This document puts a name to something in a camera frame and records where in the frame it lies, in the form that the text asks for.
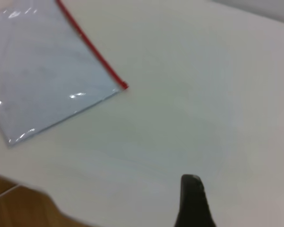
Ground clear plastic zip bag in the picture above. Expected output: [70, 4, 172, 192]
[0, 0, 130, 148]

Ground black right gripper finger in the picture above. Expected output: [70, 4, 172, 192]
[174, 174, 217, 227]

